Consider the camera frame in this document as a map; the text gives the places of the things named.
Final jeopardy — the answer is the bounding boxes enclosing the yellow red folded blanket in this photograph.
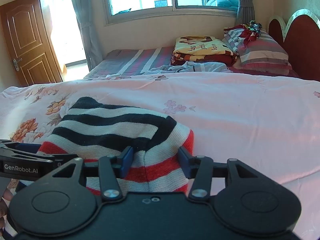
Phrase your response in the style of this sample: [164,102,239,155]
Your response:
[171,36,237,67]

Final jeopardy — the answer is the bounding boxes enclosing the red ribbon ornament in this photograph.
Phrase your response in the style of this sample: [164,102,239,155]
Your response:
[223,20,262,45]

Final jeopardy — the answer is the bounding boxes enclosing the person's left hand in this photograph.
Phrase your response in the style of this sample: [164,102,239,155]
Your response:
[0,189,13,230]

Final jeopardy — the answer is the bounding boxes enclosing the red white headboard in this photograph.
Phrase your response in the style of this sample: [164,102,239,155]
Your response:
[267,9,319,81]

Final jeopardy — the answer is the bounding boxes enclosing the pink floral quilt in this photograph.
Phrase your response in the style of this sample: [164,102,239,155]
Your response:
[1,72,319,239]

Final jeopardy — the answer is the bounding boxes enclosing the grey right curtain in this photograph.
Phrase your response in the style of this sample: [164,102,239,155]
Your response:
[229,0,257,26]

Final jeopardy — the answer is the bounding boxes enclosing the brown wooden door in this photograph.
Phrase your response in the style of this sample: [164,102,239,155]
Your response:
[1,0,62,87]

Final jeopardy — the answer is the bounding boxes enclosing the striped grey purple bedsheet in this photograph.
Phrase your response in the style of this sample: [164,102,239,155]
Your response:
[85,47,174,79]

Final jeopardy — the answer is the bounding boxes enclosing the grey left curtain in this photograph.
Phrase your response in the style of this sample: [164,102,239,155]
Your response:
[72,0,103,71]

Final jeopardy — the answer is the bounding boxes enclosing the grey curtain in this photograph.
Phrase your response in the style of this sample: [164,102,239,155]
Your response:
[72,0,103,71]
[229,0,257,26]

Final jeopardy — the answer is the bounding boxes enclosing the striped red grey pillow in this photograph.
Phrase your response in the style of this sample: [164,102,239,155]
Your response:
[223,29,292,76]

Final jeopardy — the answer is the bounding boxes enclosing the striped knit children's sweater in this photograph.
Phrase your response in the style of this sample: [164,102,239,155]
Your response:
[18,96,195,197]

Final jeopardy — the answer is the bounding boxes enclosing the light blue crumpled cloth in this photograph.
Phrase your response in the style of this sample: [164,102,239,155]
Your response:
[144,61,232,75]

